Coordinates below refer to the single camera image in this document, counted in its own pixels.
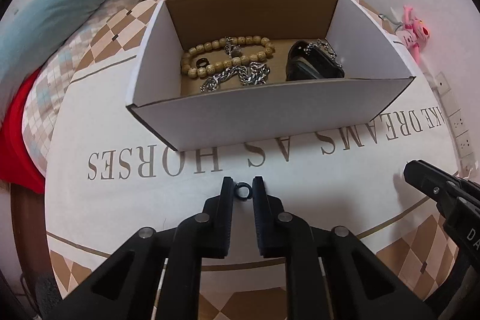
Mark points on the red blanket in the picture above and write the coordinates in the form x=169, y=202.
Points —
x=16, y=165

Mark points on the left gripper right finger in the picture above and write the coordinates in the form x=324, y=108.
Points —
x=329, y=274

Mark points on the pink panther plush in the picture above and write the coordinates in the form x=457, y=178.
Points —
x=413, y=33

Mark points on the teal quilt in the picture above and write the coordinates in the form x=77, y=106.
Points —
x=36, y=33

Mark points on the checkered bed sheet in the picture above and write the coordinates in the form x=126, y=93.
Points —
x=60, y=65

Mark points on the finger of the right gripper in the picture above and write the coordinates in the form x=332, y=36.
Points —
x=430, y=180

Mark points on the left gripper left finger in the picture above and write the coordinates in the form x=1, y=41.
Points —
x=156, y=275

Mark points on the white printed cloth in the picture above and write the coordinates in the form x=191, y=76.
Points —
x=108, y=176

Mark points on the white power strip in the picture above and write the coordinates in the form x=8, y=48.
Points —
x=451, y=112

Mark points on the black wristband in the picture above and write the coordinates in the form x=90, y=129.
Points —
x=313, y=60

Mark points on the white cardboard box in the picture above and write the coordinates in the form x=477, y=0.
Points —
x=191, y=95

